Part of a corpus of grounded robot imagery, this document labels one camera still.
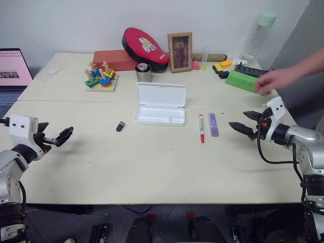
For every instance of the clear bottle green lid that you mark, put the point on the clear bottle green lid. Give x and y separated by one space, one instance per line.
258 35

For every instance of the person's bare forearm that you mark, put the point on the person's bare forearm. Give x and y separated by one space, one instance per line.
303 68

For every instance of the dark rounded shape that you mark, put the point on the dark rounded shape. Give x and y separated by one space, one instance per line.
140 230

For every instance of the wooden colourful stacking toy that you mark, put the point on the wooden colourful stacking toy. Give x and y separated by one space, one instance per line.
102 81

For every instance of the clear plastic tube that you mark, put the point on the clear plastic tube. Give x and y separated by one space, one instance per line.
205 53

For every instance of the red whiteboard marker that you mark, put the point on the red whiteboard marker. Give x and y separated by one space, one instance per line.
201 129

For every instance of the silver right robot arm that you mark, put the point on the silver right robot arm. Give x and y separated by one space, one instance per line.
307 141

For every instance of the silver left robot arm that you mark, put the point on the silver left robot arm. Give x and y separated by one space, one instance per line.
7 164

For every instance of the green rectangular box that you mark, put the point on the green rectangular box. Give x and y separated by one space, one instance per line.
240 79

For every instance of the wooden framed portrait picture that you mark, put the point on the wooden framed portrait picture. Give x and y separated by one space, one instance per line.
180 51

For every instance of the black USB stick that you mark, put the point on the black USB stick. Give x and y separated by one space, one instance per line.
120 126

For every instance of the yellow black small tool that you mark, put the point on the yellow black small tool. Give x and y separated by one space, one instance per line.
224 64

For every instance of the white open pencil case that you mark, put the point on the white open pencil case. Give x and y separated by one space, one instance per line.
162 106

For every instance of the red rectangular box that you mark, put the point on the red rectangular box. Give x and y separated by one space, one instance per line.
108 59

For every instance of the clear plastic sleeve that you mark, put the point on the clear plastic sleeve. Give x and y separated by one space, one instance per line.
50 71

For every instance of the white crumpled wrapper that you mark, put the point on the white crumpled wrapper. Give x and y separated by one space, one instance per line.
240 61

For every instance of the black power strip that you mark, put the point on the black power strip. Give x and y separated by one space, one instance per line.
249 71

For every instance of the pink small block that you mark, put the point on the pink small block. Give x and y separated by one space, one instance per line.
195 65

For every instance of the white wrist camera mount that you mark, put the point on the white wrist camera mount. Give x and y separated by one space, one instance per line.
276 111
20 126

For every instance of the small black block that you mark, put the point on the small black block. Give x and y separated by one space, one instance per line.
223 75

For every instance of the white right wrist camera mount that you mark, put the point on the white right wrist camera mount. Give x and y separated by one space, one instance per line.
276 111

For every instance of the small light green piece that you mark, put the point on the small light green piece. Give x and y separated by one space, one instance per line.
203 67

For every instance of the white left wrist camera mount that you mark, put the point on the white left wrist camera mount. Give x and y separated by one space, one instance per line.
20 126

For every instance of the purple eraser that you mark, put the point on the purple eraser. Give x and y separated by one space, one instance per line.
213 125

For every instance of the person's bare hand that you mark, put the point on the person's bare hand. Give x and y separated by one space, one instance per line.
268 81

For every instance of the metal cup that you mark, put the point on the metal cup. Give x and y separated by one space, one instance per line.
143 74

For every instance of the red black oval case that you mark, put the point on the red black oval case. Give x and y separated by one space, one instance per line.
141 43

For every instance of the open laptop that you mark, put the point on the open laptop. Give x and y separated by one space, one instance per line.
12 73

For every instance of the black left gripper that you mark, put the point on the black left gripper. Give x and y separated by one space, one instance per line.
40 140

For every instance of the brown rolled stick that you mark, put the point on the brown rolled stick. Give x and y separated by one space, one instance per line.
217 57

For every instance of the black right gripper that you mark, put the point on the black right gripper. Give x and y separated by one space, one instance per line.
263 126

